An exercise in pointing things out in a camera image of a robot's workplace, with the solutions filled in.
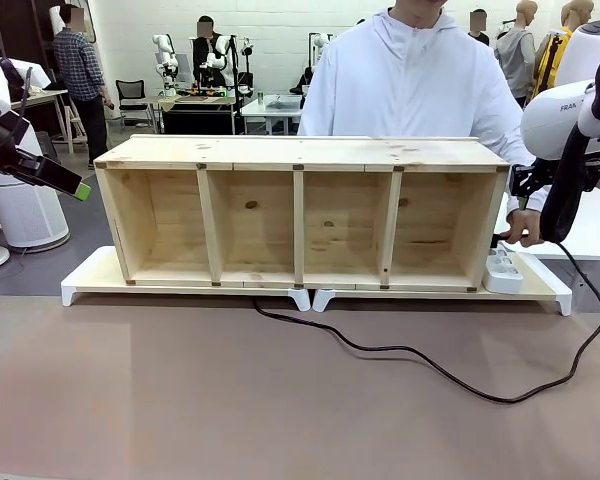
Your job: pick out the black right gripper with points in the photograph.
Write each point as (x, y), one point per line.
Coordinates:
(592, 175)

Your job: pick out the white-legged wooden riser stand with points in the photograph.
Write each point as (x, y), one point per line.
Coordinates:
(545, 287)
(95, 272)

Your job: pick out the person in plaid shirt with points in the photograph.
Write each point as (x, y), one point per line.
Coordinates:
(80, 70)

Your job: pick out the black-draped background table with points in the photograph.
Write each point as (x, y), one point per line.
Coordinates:
(200, 112)

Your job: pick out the black office chair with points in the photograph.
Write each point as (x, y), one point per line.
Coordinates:
(131, 95)

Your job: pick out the white background table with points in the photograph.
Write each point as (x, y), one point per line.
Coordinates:
(272, 110)

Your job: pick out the person's left forearm white sleeve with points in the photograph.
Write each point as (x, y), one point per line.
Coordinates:
(510, 145)

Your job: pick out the grey-hooded mannequin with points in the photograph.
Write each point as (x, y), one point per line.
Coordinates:
(517, 60)

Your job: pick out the person in black vest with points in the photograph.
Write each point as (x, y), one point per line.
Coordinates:
(207, 55)

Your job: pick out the person in white hoodie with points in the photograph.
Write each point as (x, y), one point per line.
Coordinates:
(410, 85)

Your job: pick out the white power strip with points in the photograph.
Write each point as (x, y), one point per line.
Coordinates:
(502, 275)

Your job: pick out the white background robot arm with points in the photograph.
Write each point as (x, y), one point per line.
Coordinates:
(320, 45)
(166, 60)

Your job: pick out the white cylindrical air purifier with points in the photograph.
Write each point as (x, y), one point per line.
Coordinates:
(27, 215)

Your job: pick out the yellow-shirted mannequin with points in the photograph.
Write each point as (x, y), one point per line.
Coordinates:
(555, 55)

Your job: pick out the person in black top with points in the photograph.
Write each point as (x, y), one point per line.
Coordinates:
(478, 30)

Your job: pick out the four-compartment pine wood shelf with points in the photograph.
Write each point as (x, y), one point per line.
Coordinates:
(300, 220)

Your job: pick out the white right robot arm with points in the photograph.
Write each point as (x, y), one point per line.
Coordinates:
(550, 120)

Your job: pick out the person's left hand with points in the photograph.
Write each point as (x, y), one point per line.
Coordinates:
(527, 225)

